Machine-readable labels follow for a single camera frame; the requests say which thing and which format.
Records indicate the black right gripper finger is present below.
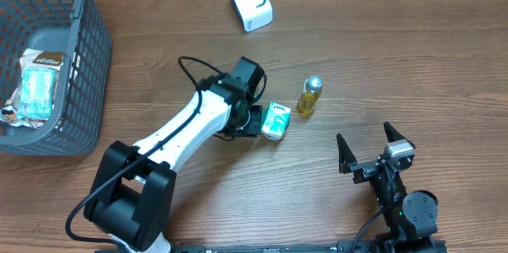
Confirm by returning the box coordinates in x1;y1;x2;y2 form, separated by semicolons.
383;121;416;148
337;133;357;174

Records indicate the teal tissue pack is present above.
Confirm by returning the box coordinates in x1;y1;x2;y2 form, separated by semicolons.
261;102;291;140

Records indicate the yellow dish soap bottle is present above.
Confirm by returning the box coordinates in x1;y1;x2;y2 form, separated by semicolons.
297;75;322;117

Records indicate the teal wipes packet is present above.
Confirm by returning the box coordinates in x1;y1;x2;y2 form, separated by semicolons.
17;68;56;120

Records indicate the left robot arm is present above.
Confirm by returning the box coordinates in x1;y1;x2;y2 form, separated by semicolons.
78;57;267;252

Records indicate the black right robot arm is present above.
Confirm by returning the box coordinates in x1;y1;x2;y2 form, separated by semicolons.
337;121;448;253

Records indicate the white barcode scanner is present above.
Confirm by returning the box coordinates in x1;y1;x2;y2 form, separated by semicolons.
232;0;273;33

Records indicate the grey plastic mesh basket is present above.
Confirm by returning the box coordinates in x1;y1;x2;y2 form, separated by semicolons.
1;0;112;155

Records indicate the beige brown snack bag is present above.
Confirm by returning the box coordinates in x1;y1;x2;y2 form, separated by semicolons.
1;48;64;128

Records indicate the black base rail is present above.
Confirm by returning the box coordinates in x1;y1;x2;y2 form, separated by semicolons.
94;239;449;253

